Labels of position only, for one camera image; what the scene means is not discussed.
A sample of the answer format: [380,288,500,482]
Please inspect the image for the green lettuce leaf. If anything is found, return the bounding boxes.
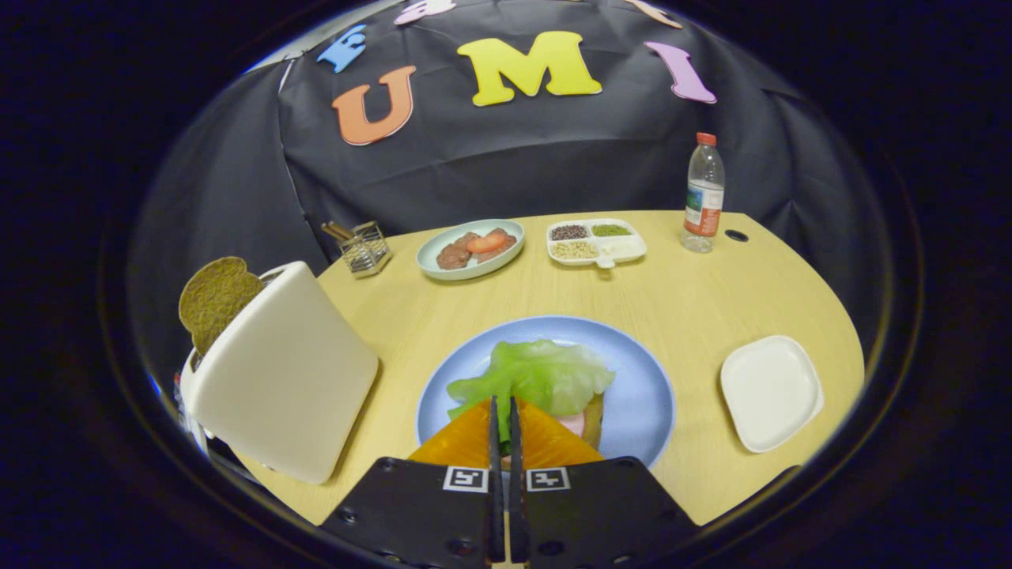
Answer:
[447,340,616,443]

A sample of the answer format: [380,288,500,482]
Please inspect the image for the white sectioned spice dish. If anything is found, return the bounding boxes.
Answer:
[546,218,648,269]

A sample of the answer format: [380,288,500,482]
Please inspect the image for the white square plate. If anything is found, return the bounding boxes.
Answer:
[719,335,825,454]

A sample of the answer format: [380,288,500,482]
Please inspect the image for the white toaster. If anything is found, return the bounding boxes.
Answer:
[180,261,380,484]

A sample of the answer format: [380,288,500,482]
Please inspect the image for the blue round plate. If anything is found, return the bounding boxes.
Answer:
[415,315,677,475]

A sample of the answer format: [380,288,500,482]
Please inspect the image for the brown toast slice with ham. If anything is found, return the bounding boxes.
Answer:
[553,394,606,451]

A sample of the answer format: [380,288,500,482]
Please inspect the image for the black backdrop cloth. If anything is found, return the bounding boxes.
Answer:
[130,0,878,356]

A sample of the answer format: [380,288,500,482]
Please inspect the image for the brown meat patty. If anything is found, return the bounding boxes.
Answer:
[478,228,517,264]
[436,232,481,270]

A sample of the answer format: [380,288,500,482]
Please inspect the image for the pale green plate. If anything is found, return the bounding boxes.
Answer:
[416,219,526,282]

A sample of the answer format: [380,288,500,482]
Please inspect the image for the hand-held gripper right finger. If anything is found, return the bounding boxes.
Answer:
[508,395,700,569]

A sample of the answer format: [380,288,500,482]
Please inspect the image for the clear water bottle red cap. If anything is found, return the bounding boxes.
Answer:
[680,132,726,254]

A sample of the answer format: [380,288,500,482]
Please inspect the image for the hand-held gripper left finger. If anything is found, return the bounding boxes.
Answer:
[320,395,507,569]

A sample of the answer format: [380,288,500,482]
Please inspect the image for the clear utensil holder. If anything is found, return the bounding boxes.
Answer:
[320,221,392,277]

